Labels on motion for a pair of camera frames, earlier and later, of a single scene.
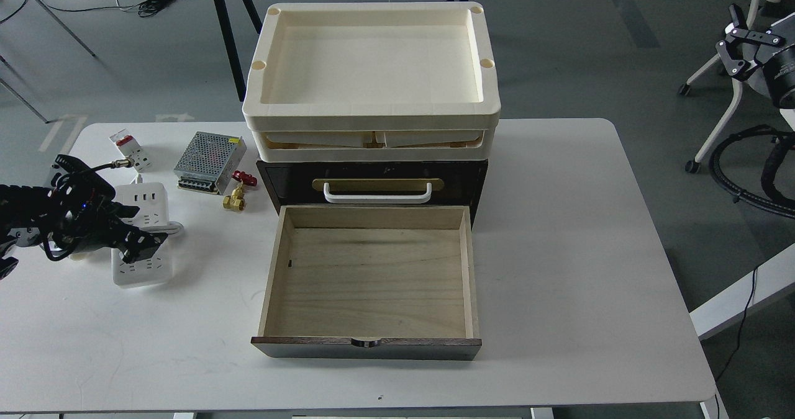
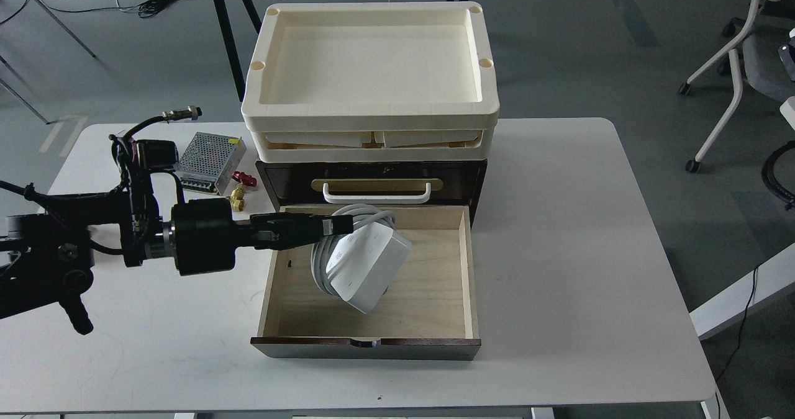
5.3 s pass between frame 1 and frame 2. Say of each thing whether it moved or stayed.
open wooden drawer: stayed
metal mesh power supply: stayed
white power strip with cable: moved
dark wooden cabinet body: stayed
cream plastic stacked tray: stayed
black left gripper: moved
